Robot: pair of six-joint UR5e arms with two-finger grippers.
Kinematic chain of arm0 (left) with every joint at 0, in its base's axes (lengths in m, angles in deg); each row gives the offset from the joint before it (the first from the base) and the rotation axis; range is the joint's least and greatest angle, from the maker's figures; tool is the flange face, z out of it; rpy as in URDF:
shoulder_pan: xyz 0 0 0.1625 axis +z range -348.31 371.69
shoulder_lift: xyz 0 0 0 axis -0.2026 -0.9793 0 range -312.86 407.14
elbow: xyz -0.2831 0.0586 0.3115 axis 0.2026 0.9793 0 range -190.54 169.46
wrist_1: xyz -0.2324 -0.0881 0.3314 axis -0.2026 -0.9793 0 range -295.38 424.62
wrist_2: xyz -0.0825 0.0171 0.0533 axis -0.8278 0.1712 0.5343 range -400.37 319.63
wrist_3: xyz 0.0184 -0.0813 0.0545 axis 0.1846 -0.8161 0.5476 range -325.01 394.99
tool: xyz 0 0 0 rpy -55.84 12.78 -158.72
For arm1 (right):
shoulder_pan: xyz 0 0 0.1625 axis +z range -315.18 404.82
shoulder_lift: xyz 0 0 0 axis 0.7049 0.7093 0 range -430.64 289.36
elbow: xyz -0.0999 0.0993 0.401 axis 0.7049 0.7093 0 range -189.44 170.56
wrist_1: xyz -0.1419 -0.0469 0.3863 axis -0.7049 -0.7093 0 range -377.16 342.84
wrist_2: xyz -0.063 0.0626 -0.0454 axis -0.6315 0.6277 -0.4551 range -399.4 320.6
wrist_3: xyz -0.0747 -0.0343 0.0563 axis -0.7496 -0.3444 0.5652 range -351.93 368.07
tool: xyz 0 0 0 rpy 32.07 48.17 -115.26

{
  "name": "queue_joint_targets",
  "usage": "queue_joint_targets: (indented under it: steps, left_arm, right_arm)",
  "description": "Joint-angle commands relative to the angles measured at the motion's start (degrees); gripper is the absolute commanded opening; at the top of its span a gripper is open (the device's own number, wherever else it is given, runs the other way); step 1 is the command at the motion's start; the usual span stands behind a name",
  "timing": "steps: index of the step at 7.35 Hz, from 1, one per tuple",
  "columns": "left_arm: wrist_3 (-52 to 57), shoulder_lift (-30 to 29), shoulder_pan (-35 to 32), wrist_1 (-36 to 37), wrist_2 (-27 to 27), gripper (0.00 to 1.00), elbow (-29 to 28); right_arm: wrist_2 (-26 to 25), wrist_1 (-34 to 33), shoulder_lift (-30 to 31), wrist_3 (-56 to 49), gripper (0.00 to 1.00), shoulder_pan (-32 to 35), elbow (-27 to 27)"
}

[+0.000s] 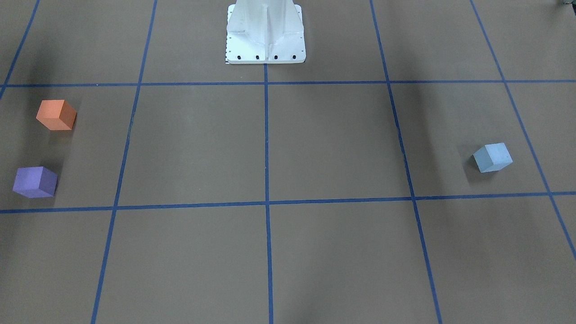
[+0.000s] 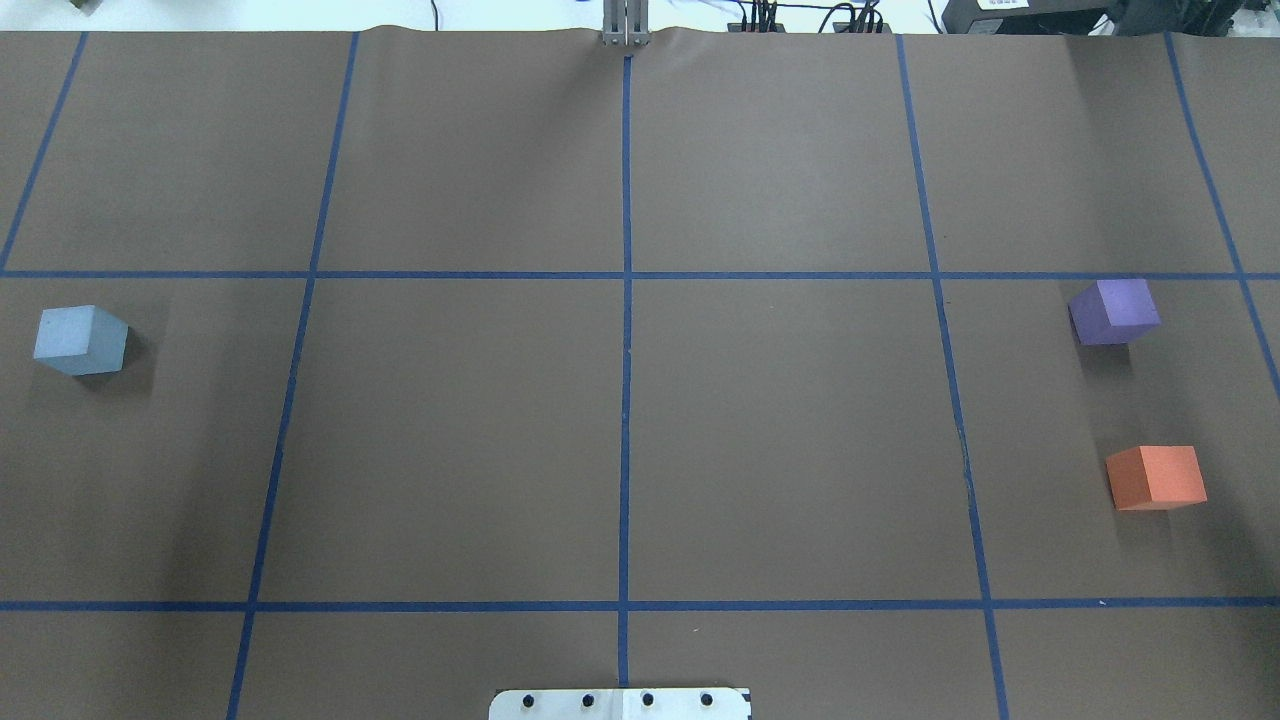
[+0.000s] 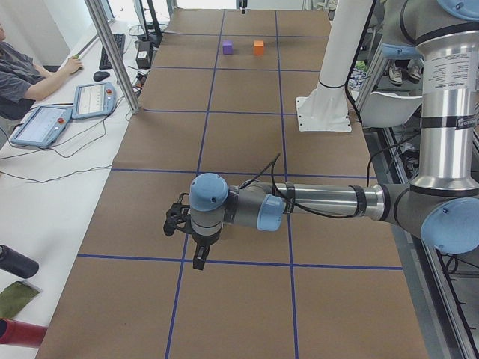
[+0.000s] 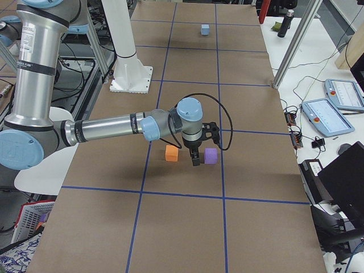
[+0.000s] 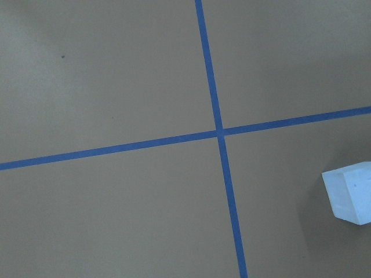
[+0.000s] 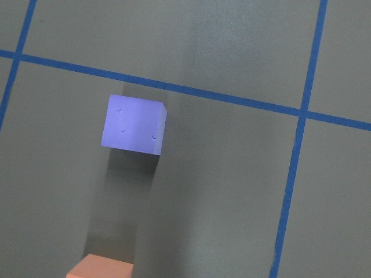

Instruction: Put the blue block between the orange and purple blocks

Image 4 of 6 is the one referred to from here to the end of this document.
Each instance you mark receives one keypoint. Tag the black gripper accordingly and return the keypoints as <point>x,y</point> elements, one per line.
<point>192,145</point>

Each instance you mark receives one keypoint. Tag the light blue foam block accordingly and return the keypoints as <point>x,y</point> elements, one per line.
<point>205,29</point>

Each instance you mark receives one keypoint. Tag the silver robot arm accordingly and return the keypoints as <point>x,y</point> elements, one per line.
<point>29,135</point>

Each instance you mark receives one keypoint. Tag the purple foam block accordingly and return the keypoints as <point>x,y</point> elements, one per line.
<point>210,156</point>

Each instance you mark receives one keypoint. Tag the orange foam block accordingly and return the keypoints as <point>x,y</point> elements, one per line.
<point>171,153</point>

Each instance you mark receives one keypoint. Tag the near teach pendant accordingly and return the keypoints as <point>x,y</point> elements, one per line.
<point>326,118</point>

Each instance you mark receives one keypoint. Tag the teach pendant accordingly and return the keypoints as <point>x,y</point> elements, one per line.
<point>344,94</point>
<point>326,118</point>

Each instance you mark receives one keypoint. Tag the white chair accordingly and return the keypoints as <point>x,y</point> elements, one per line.
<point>47,177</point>

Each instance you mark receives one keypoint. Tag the black laptop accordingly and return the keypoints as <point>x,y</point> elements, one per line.
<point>343,179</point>

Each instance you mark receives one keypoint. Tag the black water bottle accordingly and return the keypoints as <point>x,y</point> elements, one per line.
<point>286,23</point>

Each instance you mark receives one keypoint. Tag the far teach pendant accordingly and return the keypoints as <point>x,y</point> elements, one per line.
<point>344,94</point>

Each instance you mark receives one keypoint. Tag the white perforated basket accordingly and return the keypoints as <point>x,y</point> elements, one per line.
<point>28,219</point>

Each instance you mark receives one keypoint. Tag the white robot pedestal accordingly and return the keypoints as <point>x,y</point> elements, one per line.
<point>130,75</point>

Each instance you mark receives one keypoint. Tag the aluminium frame post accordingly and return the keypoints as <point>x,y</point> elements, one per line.
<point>298,37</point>

